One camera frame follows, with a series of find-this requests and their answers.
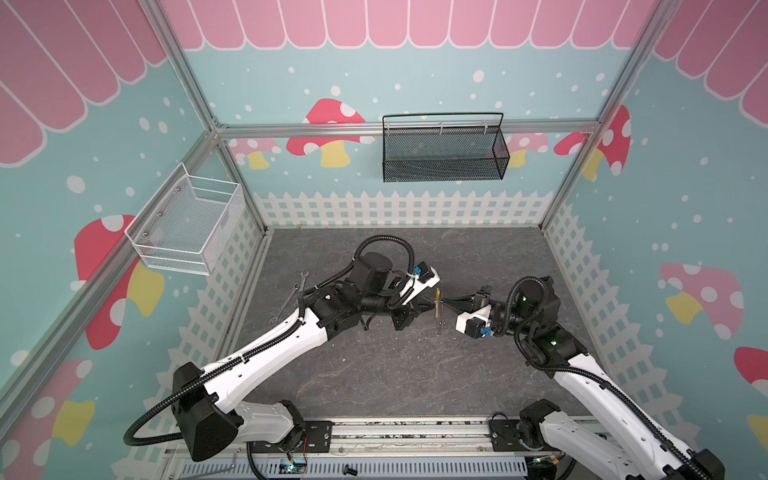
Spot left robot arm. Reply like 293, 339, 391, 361
123, 234, 440, 462

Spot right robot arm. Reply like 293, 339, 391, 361
443, 276, 725, 479

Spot silver combination wrench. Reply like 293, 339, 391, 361
270, 271, 310, 325

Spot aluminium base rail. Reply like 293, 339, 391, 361
164, 416, 655, 457

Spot black mesh wall basket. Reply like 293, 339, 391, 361
381, 112, 510, 183

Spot white vented cable duct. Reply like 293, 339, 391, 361
179, 458, 529, 480

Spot white wire wall basket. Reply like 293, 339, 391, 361
125, 164, 245, 276

